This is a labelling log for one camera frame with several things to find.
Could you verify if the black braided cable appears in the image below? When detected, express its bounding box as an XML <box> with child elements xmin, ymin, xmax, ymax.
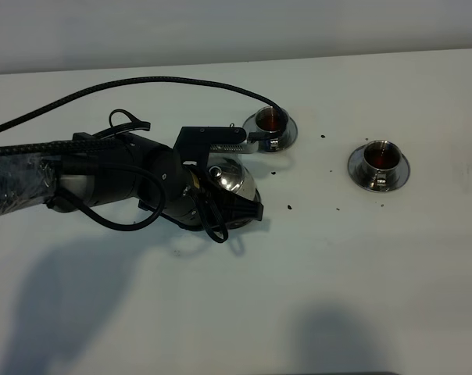
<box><xmin>0</xmin><ymin>75</ymin><xmax>284</xmax><ymax>138</ymax></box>

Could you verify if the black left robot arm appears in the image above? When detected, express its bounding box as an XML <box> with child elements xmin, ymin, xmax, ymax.
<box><xmin>0</xmin><ymin>127</ymin><xmax>263</xmax><ymax>233</ymax></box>

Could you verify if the steel saucer far right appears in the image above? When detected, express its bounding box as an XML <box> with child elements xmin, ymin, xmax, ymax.
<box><xmin>347</xmin><ymin>140</ymin><xmax>410</xmax><ymax>192</ymax></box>

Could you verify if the steel teacup near teapot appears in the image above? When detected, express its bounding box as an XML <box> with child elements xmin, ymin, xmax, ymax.
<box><xmin>257</xmin><ymin>107</ymin><xmax>286</xmax><ymax>134</ymax></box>

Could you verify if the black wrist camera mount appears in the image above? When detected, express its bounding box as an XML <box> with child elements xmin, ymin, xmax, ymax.
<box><xmin>173</xmin><ymin>127</ymin><xmax>259</xmax><ymax>167</ymax></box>

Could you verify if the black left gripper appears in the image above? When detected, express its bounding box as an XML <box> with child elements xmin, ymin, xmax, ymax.
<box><xmin>138</xmin><ymin>150</ymin><xmax>263</xmax><ymax>230</ymax></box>

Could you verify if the steel saucer under near cup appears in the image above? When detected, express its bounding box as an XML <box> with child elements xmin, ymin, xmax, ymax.
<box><xmin>243</xmin><ymin>113</ymin><xmax>298</xmax><ymax>153</ymax></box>

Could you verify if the stainless steel teapot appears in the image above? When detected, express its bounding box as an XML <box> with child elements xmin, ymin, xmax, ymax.
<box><xmin>204</xmin><ymin>156</ymin><xmax>260</xmax><ymax>227</ymax></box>

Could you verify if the steel teacup far right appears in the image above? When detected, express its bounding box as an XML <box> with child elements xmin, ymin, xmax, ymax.
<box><xmin>362</xmin><ymin>140</ymin><xmax>402</xmax><ymax>191</ymax></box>

